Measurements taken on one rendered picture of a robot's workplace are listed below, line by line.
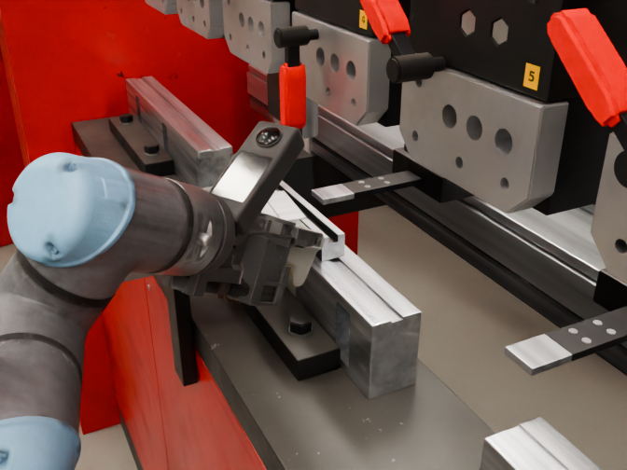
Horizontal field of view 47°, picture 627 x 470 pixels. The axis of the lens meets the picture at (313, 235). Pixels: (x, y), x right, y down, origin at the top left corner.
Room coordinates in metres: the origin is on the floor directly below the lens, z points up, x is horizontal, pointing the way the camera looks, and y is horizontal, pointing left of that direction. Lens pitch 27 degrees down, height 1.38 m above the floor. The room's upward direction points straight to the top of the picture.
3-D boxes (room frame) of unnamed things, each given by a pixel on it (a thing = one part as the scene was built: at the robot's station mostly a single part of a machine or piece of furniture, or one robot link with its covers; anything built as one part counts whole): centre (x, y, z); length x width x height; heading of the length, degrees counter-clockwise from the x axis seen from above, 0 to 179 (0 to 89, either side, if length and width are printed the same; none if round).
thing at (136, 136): (1.34, 0.35, 0.89); 0.30 x 0.05 x 0.03; 26
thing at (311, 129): (0.83, 0.03, 1.13); 0.10 x 0.02 x 0.10; 26
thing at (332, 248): (0.82, 0.02, 0.98); 0.20 x 0.03 x 0.03; 26
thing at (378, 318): (0.78, 0.00, 0.92); 0.39 x 0.06 x 0.10; 26
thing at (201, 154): (1.32, 0.27, 0.92); 0.50 x 0.06 x 0.10; 26
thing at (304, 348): (0.77, 0.06, 0.89); 0.30 x 0.05 x 0.03; 26
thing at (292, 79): (0.66, 0.01, 1.20); 0.04 x 0.02 x 0.10; 116
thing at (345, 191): (0.90, -0.12, 1.01); 0.26 x 0.12 x 0.05; 116
